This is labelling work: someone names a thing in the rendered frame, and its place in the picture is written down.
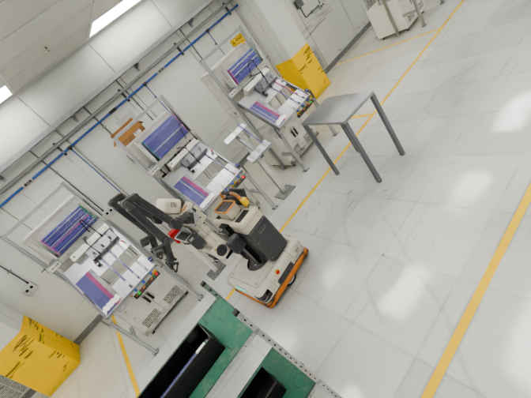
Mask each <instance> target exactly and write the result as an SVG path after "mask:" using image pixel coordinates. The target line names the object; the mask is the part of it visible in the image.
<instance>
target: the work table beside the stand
mask: <svg viewBox="0 0 531 398"><path fill-rule="evenodd" d="M369 99H371V102H372V103H373V104H374V106H375V109H376V111H377V112H378V115H379V116H380V118H381V120H382V122H383V124H384V126H385V127H386V129H387V131H388V133H389V135H390V137H391V139H392V141H393V143H394V144H395V146H396V148H397V150H398V152H399V154H400V156H403V155H404V154H405V151H404V149H403V148H402V146H401V143H400V141H399V140H398V138H397V135H396V133H395V132H394V130H393V128H392V126H391V125H390V122H389V120H388V118H387V117H386V114H385V112H384V110H383V109H382V107H381V105H380V103H379V101H378V99H377V97H376V95H375V93H374V91H368V92H357V93H353V94H347V95H341V96H331V97H326V98H325V99H324V100H323V101H322V102H321V103H320V104H319V105H318V107H317V108H316V109H315V110H314V111H313V112H312V113H311V114H310V115H309V116H308V117H307V118H306V119H305V120H304V121H303V122H302V123H301V124H302V126H303V128H304V129H305V130H306V131H307V133H308V135H309V136H310V137H311V139H312V141H313V142H314V143H315V145H316V146H317V148H318V150H319V151H320V153H321V154H322V155H323V157H324V158H325V160H326V162H327V163H328V164H329V165H330V167H331V168H332V170H333V172H334V173H335V175H339V174H340V172H339V171H338V169H337V168H336V167H335V165H334V164H333V162H332V160H331V159H330V158H329V156H328V155H327V153H326V151H325V150H324V148H323V147H322V146H321V144H320V143H319V141H318V139H317V138H316V136H315V135H314V134H313V132H312V131H311V129H310V127H309V126H318V125H341V128H342V129H343V130H344V132H345V134H346V136H347V137H348V139H349V140H350V142H351V143H352V146H353V147H354V149H355V150H356V152H359V153H360V155H361V156H362V158H363V160H364V162H365V163H366V165H367V166H368V168H369V170H370V171H371V173H372V174H373V176H374V178H375V180H376V182H378V183H380V182H381V181H382V179H381V177H380V176H379V174H378V172H377V171H376V169H375V167H374V165H373V163H372V162H371V160H370V159H369V157H368V155H367V153H366V152H365V151H364V149H363V146H362V145H361V143H360V142H359V140H358V138H357V137H356V135H355V134H354V132H353V130H352V128H351V126H350V125H349V124H348V120H349V119H350V118H351V117H352V116H353V115H354V114H355V113H356V112H357V111H358V110H359V109H360V108H361V107H362V106H363V105H364V104H365V103H366V102H367V101H368V100H369Z"/></svg>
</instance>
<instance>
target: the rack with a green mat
mask: <svg viewBox="0 0 531 398"><path fill-rule="evenodd" d="M200 285H201V286H202V287H203V288H205V289H206V290H207V291H208V292H209V293H210V294H211V295H213V296H214V297H215V298H216V300H215V301H214V302H213V304H212V305H211V306H210V307H209V308H208V309H207V311H206V312H205V313H204V314H203V316H202V317H201V318H200V319H199V321H198V322H197V323H199V324H201V325H203V326H204V327H205V328H207V329H208V330H209V331H210V332H211V333H212V334H213V335H214V336H215V337H216V338H217V339H218V340H219V341H220V342H221V343H222V344H223V345H224V347H225V349H224V351H223V352H222V353H221V355H220V357H219V358H218V359H217V360H216V361H215V363H214V364H213V366H212V367H211V368H210V370H209V371H208V373H207V374H206V375H205V376H204V377H203V379H202V380H201V382H200V383H199V384H198V386H197V387H196V389H195V390H194V391H193V392H192V393H191V395H190V396H189V398H211V397H212V396H213V394H214V393H215V391H216V390H217V389H218V388H219V386H220V385H221V383H222V382H223V380H224V379H225V378H226V377H227V376H228V374H229V372H230V371H231V370H232V368H233V366H234V365H235V364H236V363H237V362H238V360H239V358H240V357H241V356H242V354H243V353H244V351H245V350H246V349H247V348H248V346H249V345H250V343H251V342H252V340H253V339H254V338H255V337H256V336H257V335H259V336H260V337H261V338H262V339H263V340H264V341H265V342H267V343H268V344H269V345H270V346H272V347H271V349H270V350H269V352H268V353H267V355H266V356H265V358H264V359H263V360H262V362H261V363H260V365H259V366H258V368H257V369H256V371H255V372H254V373H253V375H252V376H251V377H250V379H249V381H248V382H247V383H246V384H245V386H244V387H243V389H242V391H241V392H240V393H239V395H238V396H237V397H236V398H240V397H241V396H242V394H243V393H244V391H245V390H246V388H247V387H248V385H249V384H250V383H251V381H252V380H253V378H254V377H255V375H256V374H257V372H258V371H259V370H260V368H261V367H264V368H265V369H266V370H267V371H268V372H269V373H271V374H272V375H273V376H274V377H275V378H276V379H277V380H278V381H279V382H280V383H281V384H282V385H283V386H284V387H285V388H286V392H285V394H284V395H283V396H282V398H311V397H312V396H313V394H314V392H315V390H316V389H317V387H318V386H321V387H322V388H323V389H324V390H326V391H327V392H328V393H329V394H330V395H331V396H332V397H334V398H342V397H341V396H339V395H338V394H337V393H336V392H334V391H333V390H332V389H331V388H330V387H329V386H328V385H327V384H326V383H324V382H323V381H322V380H321V379H319V378H318V377H317V376H316V375H315V374H313V373H312V372H311V371H310V370H309V369H308V368H306V367H305V365H304V364H303V363H301V362H300V361H298V360H297V359H296V358H295V357H294V356H292V355H291V354H290V353H289V352H287V351H286V350H285V349H284V348H283V347H282V346H281V345H280V344H278V343H277V342H276V341H275V340H273V339H272V338H271V337H270V336H269V335H267V334H266V333H265V332H264V331H262V330H261V329H260V328H259V327H258V326H257V325H256V324H255V323H254V322H252V321H251V320H250V319H249V318H247V317H246V316H245V315H244V314H242V313H241V312H240V311H239V310H237V309H236V308H235V307H234V306H233V305H232V304H231V303H230V302H228V301H227V300H226V299H225V298H224V297H222V296H221V295H220V294H219V293H217V292H216V291H215V290H214V289H213V288H211V287H210V286H209V285H208V284H207V283H206V282H205V281H204V280H203V281H202V282H201V283H200ZM197 323H196V324H197ZM193 328H194V327H193ZM191 330H192V329H191ZM191 330H190V332H191ZM190 332H189V333H190ZM189 333H188V334H189ZM188 334H187V335H186V336H188ZM185 338H186V337H185ZM185 338H184V339H183V340H185ZM182 342H183V341H182ZM182 342H181V343H182ZM181 343H180V344H181ZM178 347H179V346H178ZM178 347H177V348H178ZM177 348H176V349H177ZM176 349H175V350H174V352H175V351H176ZM174 352H173V353H174ZM173 353H172V354H171V356H172V355H173ZM171 356H170V357H171ZM170 357H169V358H168V359H167V361H168V360H169V359H170ZM167 361H166V362H167ZM166 362H165V363H166ZM165 363H164V364H165ZM163 366H164V365H162V367H163ZM162 367H161V368H162ZM161 368H160V369H161ZM160 369H159V370H158V371H157V373H158V372H159V371H160ZM157 373H156V374H155V375H154V377H155V376H156V375H157ZM154 377H153V378H154ZM153 378H152V379H153ZM152 379H151V380H152ZM150 382H151V381H150ZM150 382H149V383H150ZM149 383H148V384H149ZM147 386H148V385H146V386H145V388H146V387H147ZM144 390H145V389H143V390H142V391H141V392H143V391H144ZM140 395H141V393H140V394H139V395H138V396H137V398H138V397H139V396H140Z"/></svg>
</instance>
